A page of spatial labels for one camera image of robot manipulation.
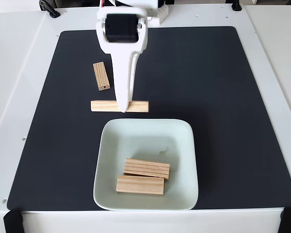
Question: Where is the wooden block with dark grooves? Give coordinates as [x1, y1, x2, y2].
[123, 158, 171, 181]

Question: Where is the wooden block with dark knot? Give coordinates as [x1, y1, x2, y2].
[93, 61, 111, 91]

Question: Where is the pale green square plate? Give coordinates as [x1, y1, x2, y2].
[93, 118, 199, 211]

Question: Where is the white studded base block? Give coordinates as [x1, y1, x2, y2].
[146, 5, 170, 26]

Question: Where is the black rubber mat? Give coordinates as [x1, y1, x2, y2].
[6, 26, 291, 211]

